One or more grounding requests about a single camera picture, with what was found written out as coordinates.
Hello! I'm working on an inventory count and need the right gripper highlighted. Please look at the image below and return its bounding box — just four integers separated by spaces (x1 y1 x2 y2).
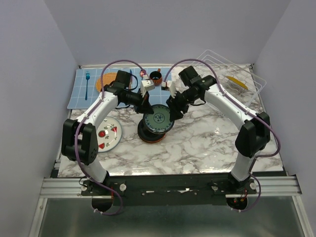
165 89 198 122

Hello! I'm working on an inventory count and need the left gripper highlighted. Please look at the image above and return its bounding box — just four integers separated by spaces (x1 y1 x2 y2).
122 88 154 114

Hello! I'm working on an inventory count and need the teal plate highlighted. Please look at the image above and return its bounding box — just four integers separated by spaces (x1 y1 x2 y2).
143 104 174 134

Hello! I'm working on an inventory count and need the orange plate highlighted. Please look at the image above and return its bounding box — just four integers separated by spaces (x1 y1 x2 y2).
142 137 164 144

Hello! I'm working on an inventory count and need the watermelon pattern plate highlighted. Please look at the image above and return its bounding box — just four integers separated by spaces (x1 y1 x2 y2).
97 117 122 153

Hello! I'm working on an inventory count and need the plain yellow plate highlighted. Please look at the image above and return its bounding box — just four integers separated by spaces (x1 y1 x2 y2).
226 76 248 90

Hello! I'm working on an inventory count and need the white wire dish rack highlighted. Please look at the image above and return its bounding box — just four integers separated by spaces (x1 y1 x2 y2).
180 49 266 111

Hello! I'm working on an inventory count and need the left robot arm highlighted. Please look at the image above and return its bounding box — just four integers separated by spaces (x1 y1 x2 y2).
61 70 154 195

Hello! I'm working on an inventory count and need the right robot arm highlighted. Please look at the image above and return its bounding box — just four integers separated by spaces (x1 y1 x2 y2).
161 66 271 194

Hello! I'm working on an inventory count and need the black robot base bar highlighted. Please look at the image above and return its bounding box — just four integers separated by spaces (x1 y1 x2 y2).
81 173 257 206

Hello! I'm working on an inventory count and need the brown ceramic mug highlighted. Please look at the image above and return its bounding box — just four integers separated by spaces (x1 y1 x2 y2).
149 68 162 86

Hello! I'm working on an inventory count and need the iridescent spoon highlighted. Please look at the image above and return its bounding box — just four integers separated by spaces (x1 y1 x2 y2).
140 69 148 80

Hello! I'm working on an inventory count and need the woven orange trivet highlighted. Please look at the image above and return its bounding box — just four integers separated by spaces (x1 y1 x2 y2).
95 72 117 92

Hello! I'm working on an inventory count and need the blue grid placemat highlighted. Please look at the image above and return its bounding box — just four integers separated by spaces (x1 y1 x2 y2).
67 67 170 110

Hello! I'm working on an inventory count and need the blue fork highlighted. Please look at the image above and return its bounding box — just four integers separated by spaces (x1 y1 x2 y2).
85 71 90 100

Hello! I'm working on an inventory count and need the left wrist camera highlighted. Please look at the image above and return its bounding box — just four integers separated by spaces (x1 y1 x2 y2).
140 79 155 97

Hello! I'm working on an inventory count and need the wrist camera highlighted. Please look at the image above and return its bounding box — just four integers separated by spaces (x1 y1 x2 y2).
140 79 155 97
161 80 177 98

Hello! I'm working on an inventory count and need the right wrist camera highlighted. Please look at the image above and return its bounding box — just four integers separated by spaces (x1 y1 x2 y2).
161 80 177 98

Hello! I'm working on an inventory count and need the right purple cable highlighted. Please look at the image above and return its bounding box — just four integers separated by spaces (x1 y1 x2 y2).
164 58 282 213

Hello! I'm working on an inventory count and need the purple cable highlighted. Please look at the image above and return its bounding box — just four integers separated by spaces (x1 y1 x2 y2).
164 58 282 213
74 60 146 216

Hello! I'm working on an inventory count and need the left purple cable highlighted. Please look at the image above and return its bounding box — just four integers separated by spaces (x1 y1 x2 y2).
74 60 146 216

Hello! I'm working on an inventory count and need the aluminium frame rail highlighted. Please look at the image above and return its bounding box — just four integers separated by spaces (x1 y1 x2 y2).
39 176 302 198

